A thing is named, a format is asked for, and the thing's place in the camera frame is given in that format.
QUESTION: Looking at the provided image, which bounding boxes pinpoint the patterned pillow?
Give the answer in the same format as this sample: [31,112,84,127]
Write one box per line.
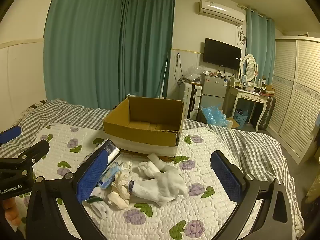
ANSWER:
[21,99,48,114]

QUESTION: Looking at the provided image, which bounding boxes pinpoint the dark suitcase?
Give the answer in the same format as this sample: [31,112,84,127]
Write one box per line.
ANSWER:
[257,96,276,131]

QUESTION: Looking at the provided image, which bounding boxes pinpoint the light blue tissue packet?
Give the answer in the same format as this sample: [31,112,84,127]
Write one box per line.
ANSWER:
[96,162,122,189]

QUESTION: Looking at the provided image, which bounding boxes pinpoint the narrow teal curtain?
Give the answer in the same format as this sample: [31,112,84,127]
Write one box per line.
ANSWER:
[245,5,276,85]

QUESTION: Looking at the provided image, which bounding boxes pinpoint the white pole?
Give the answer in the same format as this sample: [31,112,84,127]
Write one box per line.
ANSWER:
[159,50,169,99]

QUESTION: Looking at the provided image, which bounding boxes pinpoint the small open cardboard box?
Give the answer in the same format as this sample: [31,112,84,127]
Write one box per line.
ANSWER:
[225,117,240,130]

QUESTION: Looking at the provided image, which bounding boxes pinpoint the wide teal curtain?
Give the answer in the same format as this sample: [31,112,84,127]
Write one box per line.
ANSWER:
[44,0,175,110]

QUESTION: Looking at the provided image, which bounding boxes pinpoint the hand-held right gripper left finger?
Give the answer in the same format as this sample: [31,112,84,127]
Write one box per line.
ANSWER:
[26,148,110,240]

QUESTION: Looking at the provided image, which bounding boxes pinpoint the white louvred wardrobe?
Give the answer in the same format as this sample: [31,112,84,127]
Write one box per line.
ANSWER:
[266,35,320,165]

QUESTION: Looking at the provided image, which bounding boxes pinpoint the person's left hand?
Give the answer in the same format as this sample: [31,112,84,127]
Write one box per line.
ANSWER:
[0,197,22,227]

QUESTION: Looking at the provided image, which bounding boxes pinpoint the silver small fridge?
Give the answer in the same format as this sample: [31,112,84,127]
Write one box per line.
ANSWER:
[200,74,232,113]

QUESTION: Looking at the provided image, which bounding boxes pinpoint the brown cardboard box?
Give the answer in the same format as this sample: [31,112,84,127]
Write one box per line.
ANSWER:
[103,96,185,161]

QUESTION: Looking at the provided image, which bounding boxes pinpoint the dark blue packet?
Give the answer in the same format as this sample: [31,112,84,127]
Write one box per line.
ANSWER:
[80,139,121,170]

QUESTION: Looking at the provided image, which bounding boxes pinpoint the clear plastic bag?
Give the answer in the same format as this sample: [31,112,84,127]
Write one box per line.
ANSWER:
[184,65,203,83]

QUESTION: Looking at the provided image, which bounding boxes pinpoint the white suitcase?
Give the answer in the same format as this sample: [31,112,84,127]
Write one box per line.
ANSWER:
[179,82,202,120]

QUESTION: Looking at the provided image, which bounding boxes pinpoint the white dressing table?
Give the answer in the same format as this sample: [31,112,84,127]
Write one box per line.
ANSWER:
[226,84,273,132]

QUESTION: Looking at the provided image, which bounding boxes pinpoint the white air conditioner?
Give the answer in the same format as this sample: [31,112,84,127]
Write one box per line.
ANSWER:
[198,0,245,26]

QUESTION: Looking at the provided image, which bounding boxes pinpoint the black hanging cables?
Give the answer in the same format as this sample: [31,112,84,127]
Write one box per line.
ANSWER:
[175,53,190,84]

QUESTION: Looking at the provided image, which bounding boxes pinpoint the black wall television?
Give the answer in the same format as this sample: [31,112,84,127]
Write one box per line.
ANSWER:
[202,38,242,71]

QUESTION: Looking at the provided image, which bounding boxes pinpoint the large white sock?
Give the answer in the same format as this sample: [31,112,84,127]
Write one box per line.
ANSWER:
[129,167,188,207]

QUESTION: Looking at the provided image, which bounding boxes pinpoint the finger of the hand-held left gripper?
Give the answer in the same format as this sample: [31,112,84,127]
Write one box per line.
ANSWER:
[15,139,50,168]
[0,126,22,144]

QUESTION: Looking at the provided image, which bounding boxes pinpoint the blue plastic bag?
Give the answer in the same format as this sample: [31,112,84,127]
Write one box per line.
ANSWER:
[201,104,229,130]

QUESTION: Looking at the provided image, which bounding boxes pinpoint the oval white mirror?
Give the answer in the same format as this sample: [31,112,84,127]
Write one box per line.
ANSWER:
[239,54,258,84]

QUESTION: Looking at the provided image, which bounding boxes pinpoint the cream cloth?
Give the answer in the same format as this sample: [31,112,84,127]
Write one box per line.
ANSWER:
[107,161,133,209]

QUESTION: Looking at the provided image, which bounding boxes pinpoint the blue plastic basket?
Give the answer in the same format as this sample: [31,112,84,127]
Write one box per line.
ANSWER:
[234,109,249,129]

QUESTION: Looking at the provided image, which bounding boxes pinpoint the floral white quilt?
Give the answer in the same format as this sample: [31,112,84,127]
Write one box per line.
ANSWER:
[0,123,304,240]

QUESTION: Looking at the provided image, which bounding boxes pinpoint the small white sock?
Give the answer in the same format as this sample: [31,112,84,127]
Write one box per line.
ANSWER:
[86,187,113,219]

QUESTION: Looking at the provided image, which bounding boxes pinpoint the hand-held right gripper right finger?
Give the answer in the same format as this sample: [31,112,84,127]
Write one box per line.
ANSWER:
[210,150,293,240]

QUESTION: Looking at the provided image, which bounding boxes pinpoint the grey checked bed sheet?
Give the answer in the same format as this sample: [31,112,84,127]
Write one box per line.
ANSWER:
[0,99,290,193]

